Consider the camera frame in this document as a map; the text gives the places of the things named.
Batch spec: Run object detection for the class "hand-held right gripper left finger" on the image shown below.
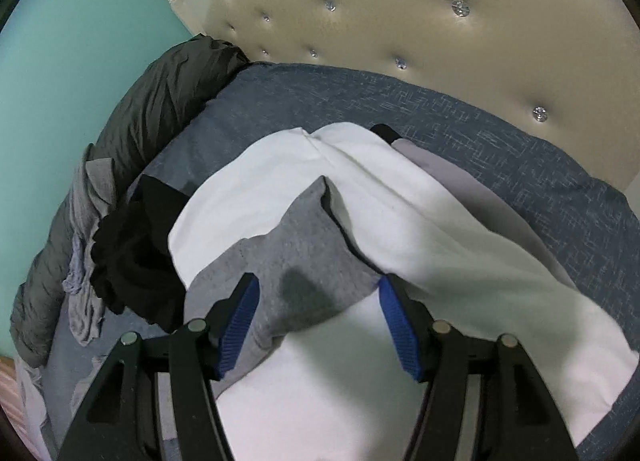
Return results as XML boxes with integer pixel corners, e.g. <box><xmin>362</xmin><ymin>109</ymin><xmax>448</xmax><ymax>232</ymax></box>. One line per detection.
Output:
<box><xmin>56</xmin><ymin>272</ymin><xmax>261</xmax><ymax>461</ymax></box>

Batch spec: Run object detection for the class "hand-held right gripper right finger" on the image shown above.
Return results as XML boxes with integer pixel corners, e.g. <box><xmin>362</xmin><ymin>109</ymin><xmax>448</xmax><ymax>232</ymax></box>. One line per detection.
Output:
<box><xmin>378</xmin><ymin>273</ymin><xmax>581</xmax><ymax>461</ymax></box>

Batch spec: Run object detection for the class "white garment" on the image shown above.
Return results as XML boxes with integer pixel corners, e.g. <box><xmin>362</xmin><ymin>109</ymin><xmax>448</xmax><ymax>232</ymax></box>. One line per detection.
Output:
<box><xmin>167</xmin><ymin>124</ymin><xmax>640</xmax><ymax>447</ymax></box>

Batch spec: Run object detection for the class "grey knit shirt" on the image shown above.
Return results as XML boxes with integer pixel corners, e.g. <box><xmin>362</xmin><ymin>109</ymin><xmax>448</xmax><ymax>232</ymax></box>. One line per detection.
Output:
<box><xmin>182</xmin><ymin>175</ymin><xmax>383</xmax><ymax>384</ymax></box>

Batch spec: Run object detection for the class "black crumpled garment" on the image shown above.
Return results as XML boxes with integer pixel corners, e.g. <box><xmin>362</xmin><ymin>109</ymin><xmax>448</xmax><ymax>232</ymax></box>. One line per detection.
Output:
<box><xmin>90</xmin><ymin>174</ymin><xmax>193</xmax><ymax>334</ymax></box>

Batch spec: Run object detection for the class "grey ribbed garment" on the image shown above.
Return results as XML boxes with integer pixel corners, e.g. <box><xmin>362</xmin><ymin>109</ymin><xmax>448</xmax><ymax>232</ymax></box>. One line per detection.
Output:
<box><xmin>67</xmin><ymin>144</ymin><xmax>118</xmax><ymax>347</ymax></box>

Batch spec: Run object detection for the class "bed with blue sheet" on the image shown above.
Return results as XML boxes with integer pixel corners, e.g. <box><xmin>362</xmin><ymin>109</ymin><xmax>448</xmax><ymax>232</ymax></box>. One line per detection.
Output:
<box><xmin>37</xmin><ymin>61</ymin><xmax>640</xmax><ymax>461</ymax></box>

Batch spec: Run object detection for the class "light grey sheet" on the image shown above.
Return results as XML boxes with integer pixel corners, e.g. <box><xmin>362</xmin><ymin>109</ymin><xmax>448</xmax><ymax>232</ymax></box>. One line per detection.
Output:
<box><xmin>12</xmin><ymin>358</ymin><xmax>53</xmax><ymax>452</ymax></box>

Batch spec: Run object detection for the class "dark grey rolled duvet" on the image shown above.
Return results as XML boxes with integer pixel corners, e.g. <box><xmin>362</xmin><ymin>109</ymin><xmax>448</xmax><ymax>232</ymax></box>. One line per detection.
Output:
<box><xmin>10</xmin><ymin>34</ymin><xmax>251</xmax><ymax>369</ymax></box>

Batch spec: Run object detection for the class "cream tufted headboard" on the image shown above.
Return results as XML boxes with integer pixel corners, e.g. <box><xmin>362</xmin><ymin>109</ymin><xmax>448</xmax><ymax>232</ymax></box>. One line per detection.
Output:
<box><xmin>150</xmin><ymin>0</ymin><xmax>636</xmax><ymax>192</ymax></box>

